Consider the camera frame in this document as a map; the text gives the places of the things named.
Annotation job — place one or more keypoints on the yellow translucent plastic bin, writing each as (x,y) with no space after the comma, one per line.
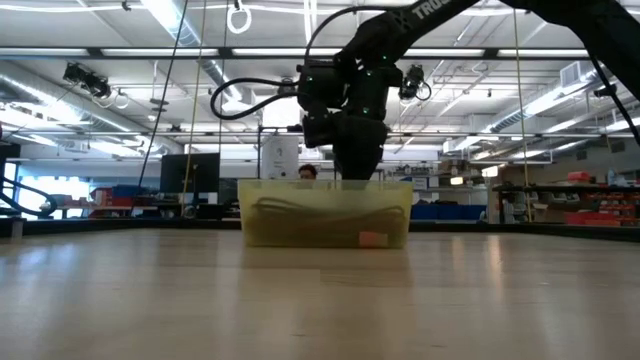
(280,239)

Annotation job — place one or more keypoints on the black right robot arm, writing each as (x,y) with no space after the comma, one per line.
(385,30)

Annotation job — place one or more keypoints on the blue crate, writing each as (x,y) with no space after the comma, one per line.
(127,191)

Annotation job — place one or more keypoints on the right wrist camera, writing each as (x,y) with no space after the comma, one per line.
(319,132)

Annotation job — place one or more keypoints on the red crate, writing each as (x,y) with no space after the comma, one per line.
(102,197)

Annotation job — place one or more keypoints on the white cabinet box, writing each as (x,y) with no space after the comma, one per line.
(280,155)

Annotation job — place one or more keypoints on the red storage bin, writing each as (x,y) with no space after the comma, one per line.
(590,218)

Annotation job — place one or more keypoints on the blue storage bin row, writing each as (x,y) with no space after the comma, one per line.
(450,211)

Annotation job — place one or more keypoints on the metal shelf rack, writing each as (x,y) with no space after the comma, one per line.
(440,189)

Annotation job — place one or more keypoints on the black aluminium table frame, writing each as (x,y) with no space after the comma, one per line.
(100,226)

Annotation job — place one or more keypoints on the black ceiling camera rig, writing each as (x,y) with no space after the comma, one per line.
(415,85)
(87,80)

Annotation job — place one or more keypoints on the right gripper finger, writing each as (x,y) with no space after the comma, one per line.
(350,162)
(371,162)

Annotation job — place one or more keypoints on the black computer monitor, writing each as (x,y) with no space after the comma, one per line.
(190,172)

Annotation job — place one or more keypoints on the person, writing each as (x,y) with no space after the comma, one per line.
(308,172)

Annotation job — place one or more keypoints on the small red box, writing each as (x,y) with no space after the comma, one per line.
(579,177)

